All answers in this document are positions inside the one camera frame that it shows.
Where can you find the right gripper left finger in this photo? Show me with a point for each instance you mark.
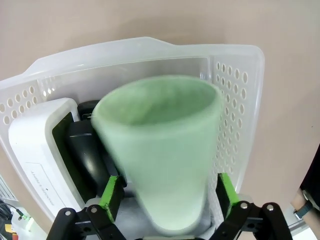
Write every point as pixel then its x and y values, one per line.
pixel 110 197

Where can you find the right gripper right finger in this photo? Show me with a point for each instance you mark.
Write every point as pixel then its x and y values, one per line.
pixel 228 192

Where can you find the black rounded plastic device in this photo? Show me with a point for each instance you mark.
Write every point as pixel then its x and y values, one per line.
pixel 85 150

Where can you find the light green plastic cup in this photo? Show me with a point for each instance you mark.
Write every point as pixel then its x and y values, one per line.
pixel 160 150

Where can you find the black cylindrical object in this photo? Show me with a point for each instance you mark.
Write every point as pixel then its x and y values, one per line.
pixel 87 110

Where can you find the white rectangular device box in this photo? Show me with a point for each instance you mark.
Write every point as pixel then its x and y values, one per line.
pixel 32 150

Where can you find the white perforated plastic basket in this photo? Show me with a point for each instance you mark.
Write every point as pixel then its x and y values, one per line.
pixel 125 57

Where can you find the person's left hand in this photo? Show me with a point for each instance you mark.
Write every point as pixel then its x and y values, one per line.
pixel 298 200

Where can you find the dark smartwatch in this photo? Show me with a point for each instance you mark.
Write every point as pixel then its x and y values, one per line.
pixel 304 210

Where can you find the person in blue sweater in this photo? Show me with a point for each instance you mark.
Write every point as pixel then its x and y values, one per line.
pixel 312 175

